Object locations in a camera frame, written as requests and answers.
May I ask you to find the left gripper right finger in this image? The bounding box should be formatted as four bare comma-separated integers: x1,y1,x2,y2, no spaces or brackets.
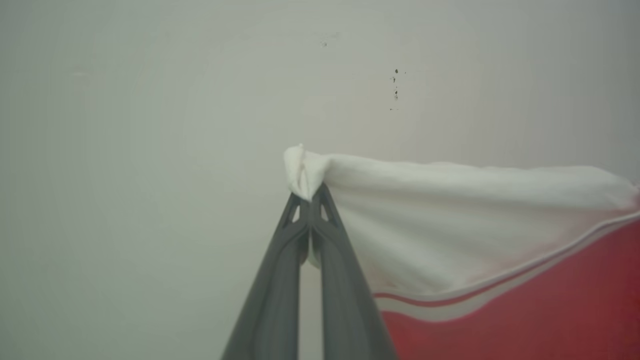
310,183,399,360

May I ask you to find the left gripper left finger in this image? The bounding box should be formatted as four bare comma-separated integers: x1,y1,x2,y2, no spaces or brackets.
221,192,312,360

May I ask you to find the red white basketball jersey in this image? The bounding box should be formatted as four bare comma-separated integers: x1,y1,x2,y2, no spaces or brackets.
283,144,640,360

